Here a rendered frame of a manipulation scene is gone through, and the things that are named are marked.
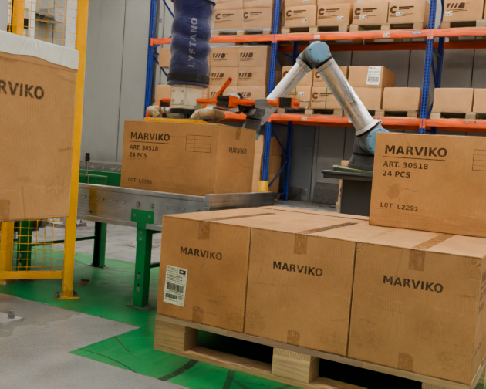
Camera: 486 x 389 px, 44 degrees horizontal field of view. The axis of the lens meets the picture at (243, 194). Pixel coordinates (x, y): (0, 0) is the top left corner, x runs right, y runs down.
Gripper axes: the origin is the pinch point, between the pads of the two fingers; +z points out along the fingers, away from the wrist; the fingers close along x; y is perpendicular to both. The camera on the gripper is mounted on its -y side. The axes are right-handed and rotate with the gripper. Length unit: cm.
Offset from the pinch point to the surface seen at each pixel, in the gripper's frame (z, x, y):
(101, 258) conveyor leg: -33, -103, 108
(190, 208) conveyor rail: 33, -55, -2
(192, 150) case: 17.4, -27.1, 9.9
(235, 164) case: -1.9, -32.3, -4.9
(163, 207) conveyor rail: 33, -56, 14
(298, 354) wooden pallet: 78, -96, -82
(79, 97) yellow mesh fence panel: 42, -5, 64
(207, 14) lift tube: 1.2, 45.5, 18.1
